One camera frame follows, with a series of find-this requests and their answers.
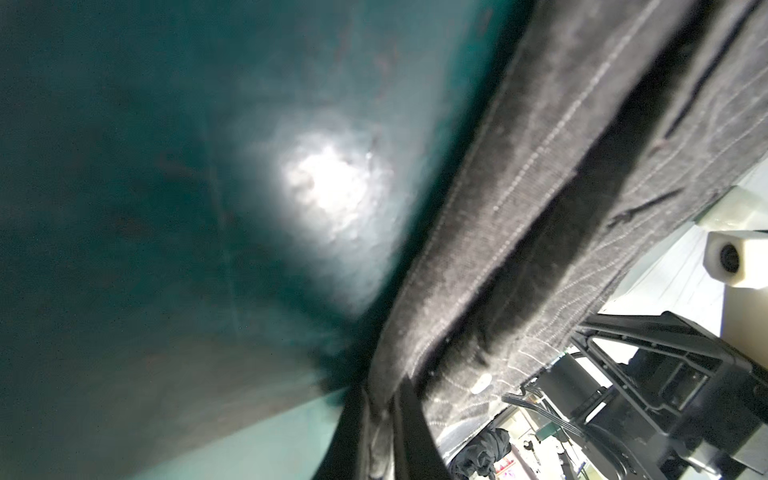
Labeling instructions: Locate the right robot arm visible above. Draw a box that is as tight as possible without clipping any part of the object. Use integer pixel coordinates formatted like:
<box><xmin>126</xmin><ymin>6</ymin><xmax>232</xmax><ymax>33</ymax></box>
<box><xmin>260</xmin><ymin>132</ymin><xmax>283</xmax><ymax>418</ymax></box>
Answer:
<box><xmin>536</xmin><ymin>230</ymin><xmax>767</xmax><ymax>479</ymax></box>

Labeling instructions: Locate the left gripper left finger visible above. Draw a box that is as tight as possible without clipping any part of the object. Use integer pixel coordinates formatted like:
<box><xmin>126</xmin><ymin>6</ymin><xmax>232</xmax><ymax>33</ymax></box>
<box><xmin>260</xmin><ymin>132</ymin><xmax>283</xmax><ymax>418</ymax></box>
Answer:
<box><xmin>313</xmin><ymin>385</ymin><xmax>368</xmax><ymax>480</ymax></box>

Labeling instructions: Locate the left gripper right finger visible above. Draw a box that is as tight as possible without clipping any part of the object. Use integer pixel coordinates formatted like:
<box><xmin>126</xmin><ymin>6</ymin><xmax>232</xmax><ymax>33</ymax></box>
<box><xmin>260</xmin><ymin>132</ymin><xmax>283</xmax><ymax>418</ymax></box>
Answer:
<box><xmin>392</xmin><ymin>377</ymin><xmax>450</xmax><ymax>480</ymax></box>

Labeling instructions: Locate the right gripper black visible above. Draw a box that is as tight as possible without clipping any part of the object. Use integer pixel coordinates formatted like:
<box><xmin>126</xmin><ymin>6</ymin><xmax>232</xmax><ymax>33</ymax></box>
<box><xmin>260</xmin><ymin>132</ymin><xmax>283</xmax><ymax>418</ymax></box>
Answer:
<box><xmin>533</xmin><ymin>312</ymin><xmax>767</xmax><ymax>479</ymax></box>

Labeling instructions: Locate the grey pinstriped long sleeve shirt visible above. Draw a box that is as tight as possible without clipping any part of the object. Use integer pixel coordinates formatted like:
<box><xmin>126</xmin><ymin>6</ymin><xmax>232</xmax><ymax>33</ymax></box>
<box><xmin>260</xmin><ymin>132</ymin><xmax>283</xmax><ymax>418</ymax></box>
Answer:
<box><xmin>367</xmin><ymin>1</ymin><xmax>767</xmax><ymax>434</ymax></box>

